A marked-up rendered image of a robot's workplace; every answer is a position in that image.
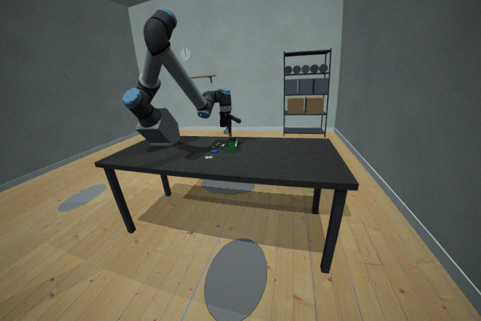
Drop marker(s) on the green three-compartment bin tray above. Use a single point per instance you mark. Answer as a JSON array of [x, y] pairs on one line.
[[231, 145]]

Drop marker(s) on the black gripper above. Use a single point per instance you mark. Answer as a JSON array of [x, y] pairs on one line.
[[225, 122]]

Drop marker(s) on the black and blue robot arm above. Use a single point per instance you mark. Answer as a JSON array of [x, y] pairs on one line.
[[157, 33]]

